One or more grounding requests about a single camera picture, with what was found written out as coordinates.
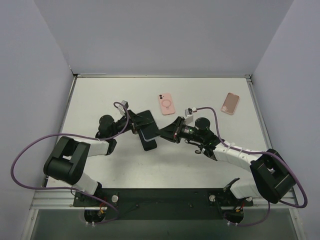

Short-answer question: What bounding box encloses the pink phone case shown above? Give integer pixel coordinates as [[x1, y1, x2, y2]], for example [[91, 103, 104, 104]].
[[158, 93, 176, 116], [220, 92, 240, 116]]

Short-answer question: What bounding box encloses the blue phone case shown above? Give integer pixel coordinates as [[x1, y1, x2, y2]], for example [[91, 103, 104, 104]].
[[139, 129, 159, 142]]

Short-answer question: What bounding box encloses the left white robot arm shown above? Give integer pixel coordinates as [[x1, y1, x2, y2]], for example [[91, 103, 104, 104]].
[[43, 110, 158, 206]]

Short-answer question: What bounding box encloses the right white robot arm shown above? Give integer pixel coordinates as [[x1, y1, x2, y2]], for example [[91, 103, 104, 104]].
[[157, 117, 296, 204]]

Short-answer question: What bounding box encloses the pink phone case on table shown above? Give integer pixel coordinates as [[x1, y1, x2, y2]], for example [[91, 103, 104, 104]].
[[158, 93, 176, 116]]

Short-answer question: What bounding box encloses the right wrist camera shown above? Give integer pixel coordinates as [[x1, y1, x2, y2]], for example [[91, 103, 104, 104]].
[[184, 107, 198, 125]]

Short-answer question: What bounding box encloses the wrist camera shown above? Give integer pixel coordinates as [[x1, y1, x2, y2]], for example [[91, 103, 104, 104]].
[[118, 100, 129, 113], [184, 107, 198, 125]]

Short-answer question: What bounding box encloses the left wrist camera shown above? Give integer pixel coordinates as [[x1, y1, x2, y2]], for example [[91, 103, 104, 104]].
[[118, 100, 129, 113]]

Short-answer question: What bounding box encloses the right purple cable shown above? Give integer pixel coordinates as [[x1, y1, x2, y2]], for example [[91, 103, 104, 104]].
[[196, 106, 308, 227]]

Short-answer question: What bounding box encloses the purple cable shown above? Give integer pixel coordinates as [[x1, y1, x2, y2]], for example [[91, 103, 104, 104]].
[[196, 106, 308, 227], [11, 101, 131, 225]]

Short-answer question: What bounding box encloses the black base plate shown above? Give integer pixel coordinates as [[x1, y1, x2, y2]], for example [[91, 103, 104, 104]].
[[84, 198, 253, 221]]

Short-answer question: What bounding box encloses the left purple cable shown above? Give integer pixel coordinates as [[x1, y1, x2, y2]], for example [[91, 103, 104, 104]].
[[11, 101, 131, 225]]

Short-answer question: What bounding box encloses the aluminium frame rail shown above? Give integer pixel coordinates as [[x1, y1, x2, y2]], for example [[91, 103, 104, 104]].
[[29, 186, 300, 211]]

